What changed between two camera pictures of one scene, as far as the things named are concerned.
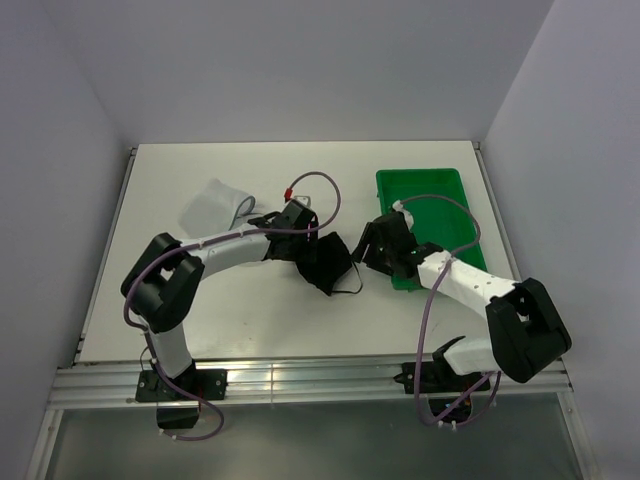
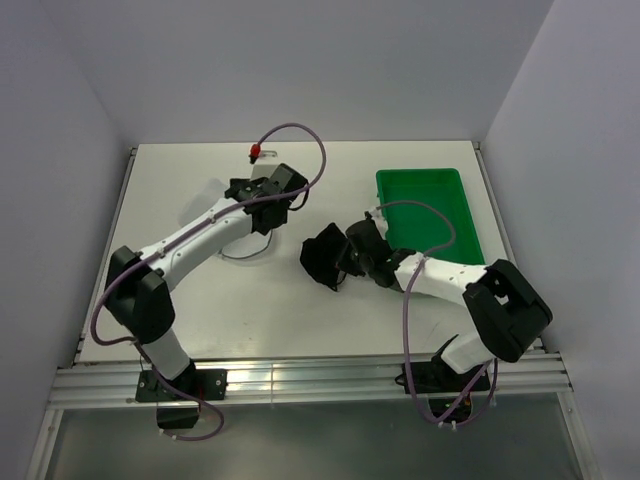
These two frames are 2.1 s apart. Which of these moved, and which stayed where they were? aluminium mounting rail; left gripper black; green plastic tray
Moved: left gripper black
Stayed: aluminium mounting rail; green plastic tray
